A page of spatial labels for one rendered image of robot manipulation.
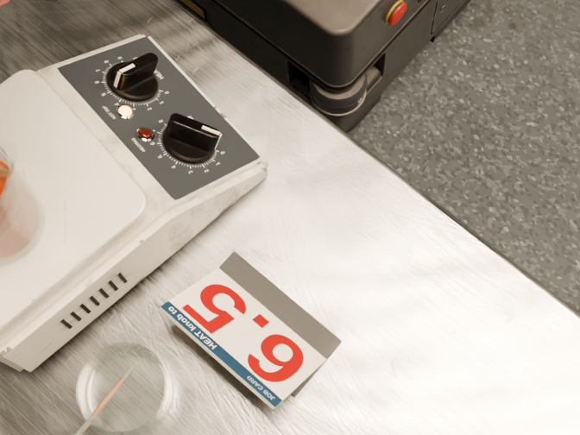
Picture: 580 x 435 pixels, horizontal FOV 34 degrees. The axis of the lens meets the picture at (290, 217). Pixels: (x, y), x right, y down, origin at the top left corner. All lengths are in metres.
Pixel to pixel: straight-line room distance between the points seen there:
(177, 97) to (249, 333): 0.16
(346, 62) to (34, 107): 0.66
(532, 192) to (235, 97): 0.86
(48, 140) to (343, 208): 0.19
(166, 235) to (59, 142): 0.08
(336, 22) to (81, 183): 0.63
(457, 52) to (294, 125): 0.91
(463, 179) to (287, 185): 0.83
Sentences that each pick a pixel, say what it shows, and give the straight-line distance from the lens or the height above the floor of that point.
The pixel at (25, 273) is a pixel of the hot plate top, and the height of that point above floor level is 0.84.
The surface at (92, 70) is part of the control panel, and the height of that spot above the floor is 0.81.
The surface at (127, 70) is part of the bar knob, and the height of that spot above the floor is 0.82.
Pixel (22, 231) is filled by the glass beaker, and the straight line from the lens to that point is 0.52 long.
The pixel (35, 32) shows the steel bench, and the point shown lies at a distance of 0.70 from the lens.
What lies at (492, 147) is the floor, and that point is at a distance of 1.46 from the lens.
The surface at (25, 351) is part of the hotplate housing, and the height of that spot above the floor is 0.80.
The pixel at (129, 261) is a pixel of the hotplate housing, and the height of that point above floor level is 0.81.
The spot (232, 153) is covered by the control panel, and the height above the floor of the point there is 0.79.
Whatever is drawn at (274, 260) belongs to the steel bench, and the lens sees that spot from 0.61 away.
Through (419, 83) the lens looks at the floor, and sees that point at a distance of 1.50.
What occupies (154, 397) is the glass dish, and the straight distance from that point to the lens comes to 0.60.
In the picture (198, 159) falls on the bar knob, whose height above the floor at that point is 0.80.
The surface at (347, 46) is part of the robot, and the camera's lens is 1.14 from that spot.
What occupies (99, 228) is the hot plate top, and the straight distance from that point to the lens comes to 0.54.
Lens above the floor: 1.33
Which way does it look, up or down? 71 degrees down
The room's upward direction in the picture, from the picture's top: 8 degrees counter-clockwise
